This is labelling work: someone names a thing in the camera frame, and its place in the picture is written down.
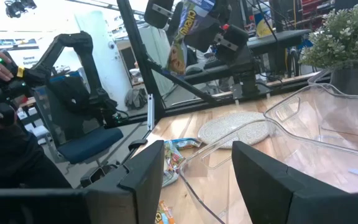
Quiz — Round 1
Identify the black aluminium rig frame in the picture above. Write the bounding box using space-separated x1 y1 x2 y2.
116 0 334 131

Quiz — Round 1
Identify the green potted plant black pot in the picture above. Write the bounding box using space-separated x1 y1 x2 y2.
298 1 358 96

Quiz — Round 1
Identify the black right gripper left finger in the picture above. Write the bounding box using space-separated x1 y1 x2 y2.
84 139 166 224

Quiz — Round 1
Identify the black table edge bracket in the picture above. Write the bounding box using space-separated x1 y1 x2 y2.
128 139 149 152

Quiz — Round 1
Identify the person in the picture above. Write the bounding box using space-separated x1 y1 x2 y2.
0 35 73 189

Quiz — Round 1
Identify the orange wrapper Chewy granola bar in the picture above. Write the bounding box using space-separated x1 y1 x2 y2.
154 200 176 224
167 0 219 76

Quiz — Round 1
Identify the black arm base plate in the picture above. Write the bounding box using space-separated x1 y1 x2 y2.
231 81 273 101

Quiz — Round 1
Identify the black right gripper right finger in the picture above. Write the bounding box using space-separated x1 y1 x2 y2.
231 141 351 224

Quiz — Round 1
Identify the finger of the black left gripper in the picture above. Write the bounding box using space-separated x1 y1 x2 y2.
183 14 223 54
166 1 183 37

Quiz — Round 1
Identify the silver metal bracket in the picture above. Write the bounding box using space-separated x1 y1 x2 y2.
147 93 155 131

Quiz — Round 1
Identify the grey bag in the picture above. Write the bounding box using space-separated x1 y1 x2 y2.
124 88 149 110

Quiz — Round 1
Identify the round woven beige placemat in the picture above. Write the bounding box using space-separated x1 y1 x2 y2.
196 111 277 149

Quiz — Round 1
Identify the black ceiling spotlight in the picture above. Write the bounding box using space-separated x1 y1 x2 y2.
4 0 38 19

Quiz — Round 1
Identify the blue seat office chair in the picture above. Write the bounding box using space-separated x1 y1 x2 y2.
32 72 124 166

